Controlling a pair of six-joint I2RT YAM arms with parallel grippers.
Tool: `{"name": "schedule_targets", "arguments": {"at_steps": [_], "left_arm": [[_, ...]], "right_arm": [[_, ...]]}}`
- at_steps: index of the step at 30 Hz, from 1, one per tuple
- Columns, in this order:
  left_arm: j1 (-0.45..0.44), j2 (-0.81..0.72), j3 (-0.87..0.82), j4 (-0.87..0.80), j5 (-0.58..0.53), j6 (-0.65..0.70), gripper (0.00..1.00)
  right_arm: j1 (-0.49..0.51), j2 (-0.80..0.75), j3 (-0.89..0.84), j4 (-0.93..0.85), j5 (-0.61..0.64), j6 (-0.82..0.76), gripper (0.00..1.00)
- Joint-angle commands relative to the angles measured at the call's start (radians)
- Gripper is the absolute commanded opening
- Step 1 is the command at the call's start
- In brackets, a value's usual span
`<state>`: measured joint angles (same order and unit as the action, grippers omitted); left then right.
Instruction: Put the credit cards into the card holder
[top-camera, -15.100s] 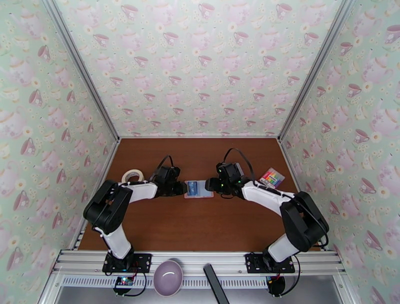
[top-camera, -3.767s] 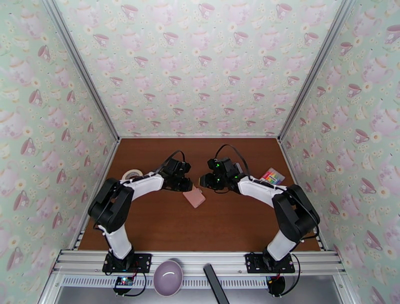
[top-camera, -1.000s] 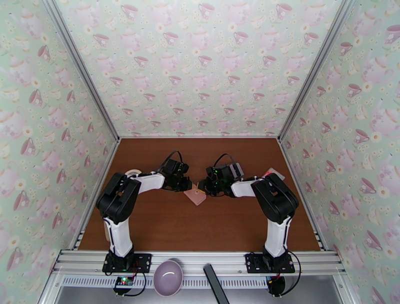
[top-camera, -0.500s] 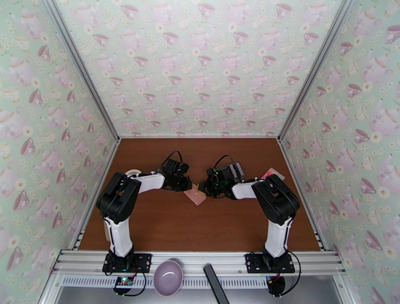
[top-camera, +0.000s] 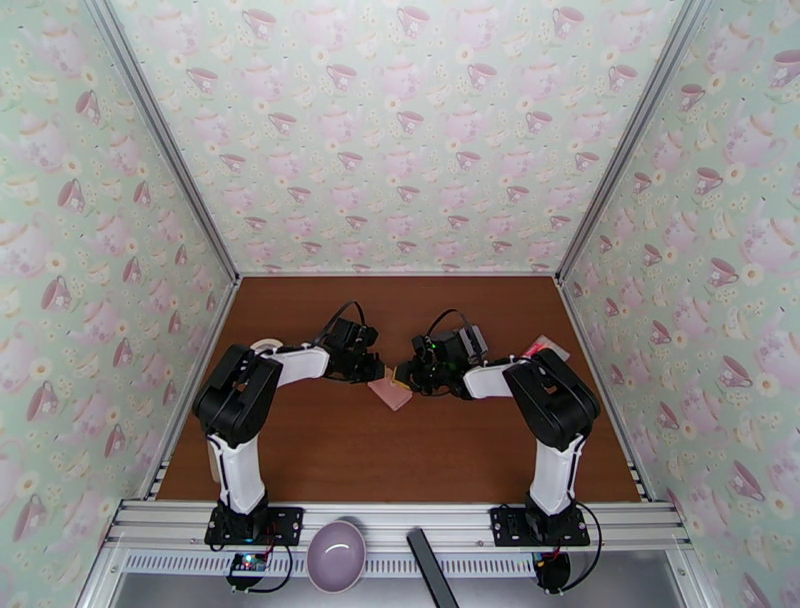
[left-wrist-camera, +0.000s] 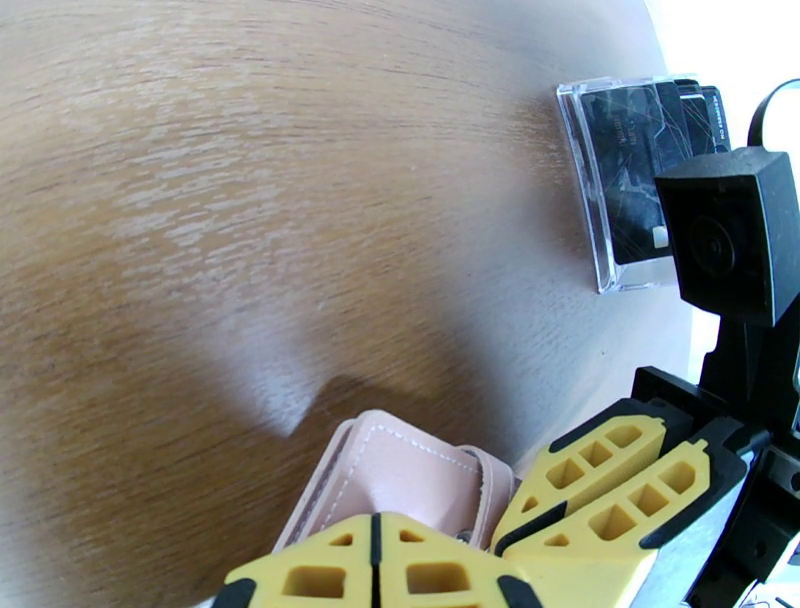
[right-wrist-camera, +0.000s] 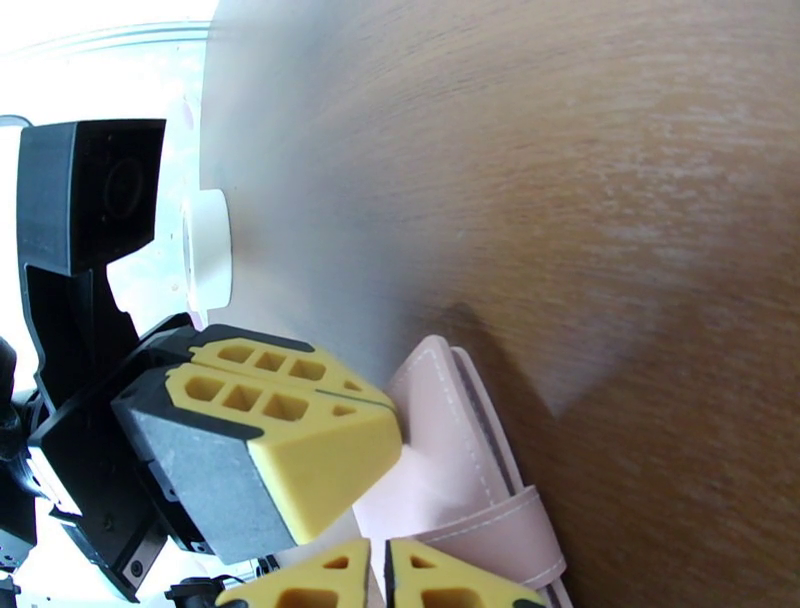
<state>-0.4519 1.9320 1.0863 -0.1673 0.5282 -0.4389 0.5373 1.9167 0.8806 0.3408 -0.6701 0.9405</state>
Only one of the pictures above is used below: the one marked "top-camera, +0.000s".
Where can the aluminium frame rail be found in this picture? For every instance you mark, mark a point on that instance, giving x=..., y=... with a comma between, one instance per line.
x=400, y=515

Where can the purple bowl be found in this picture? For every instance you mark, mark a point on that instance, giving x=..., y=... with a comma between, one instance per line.
x=336, y=556

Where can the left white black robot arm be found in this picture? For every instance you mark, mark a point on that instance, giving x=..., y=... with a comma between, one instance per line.
x=240, y=400

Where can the cream masking tape roll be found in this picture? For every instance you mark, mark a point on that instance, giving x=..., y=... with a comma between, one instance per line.
x=269, y=342

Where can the aluminium corner post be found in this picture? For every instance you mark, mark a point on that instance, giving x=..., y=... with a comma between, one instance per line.
x=631, y=144
x=162, y=137

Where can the multicoloured sticky notes pack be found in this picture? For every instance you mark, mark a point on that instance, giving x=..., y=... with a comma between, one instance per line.
x=553, y=347

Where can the black flat bar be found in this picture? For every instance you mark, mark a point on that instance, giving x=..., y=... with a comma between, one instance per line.
x=431, y=569

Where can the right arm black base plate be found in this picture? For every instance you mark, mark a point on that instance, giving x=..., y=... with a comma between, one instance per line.
x=506, y=525

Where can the pink card holder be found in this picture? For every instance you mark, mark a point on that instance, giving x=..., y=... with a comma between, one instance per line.
x=389, y=394

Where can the black round electronics puck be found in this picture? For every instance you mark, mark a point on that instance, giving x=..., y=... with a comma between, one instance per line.
x=551, y=572

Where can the perforated metal strip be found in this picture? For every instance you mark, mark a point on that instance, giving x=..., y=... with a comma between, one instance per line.
x=400, y=565

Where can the green lit circuit board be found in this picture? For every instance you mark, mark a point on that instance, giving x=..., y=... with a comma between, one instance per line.
x=247, y=562

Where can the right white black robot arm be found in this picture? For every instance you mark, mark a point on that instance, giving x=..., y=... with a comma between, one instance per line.
x=550, y=400

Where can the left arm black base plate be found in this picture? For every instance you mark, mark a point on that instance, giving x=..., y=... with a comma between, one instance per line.
x=287, y=522

